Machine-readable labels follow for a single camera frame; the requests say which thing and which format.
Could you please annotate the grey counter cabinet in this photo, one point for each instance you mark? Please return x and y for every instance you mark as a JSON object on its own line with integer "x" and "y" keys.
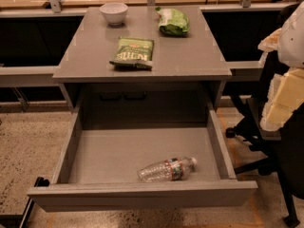
{"x": 193, "y": 57}

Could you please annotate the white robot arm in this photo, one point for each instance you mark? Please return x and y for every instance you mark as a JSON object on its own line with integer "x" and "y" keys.
{"x": 290, "y": 50}

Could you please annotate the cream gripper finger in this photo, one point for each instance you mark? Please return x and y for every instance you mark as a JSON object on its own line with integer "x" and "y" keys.
{"x": 285, "y": 95}
{"x": 270, "y": 43}

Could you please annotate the black metal stand base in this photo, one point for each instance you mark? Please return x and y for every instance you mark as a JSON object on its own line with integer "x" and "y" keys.
{"x": 21, "y": 220}

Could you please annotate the black office chair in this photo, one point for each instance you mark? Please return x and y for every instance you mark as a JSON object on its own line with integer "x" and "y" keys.
{"x": 284, "y": 148}

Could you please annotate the clear plastic water bottle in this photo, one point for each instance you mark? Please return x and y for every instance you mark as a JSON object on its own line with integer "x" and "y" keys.
{"x": 175, "y": 169}

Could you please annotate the grey open drawer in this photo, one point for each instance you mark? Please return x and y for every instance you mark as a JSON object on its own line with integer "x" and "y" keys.
{"x": 110, "y": 141}

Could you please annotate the dark green kettle chip bag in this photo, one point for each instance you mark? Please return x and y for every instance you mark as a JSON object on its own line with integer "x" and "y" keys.
{"x": 134, "y": 52}

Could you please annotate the light green chip bag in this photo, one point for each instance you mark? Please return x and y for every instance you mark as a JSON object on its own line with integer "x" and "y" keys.
{"x": 172, "y": 21}

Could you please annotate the white ceramic bowl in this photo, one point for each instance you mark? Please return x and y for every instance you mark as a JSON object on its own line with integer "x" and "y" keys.
{"x": 114, "y": 13}

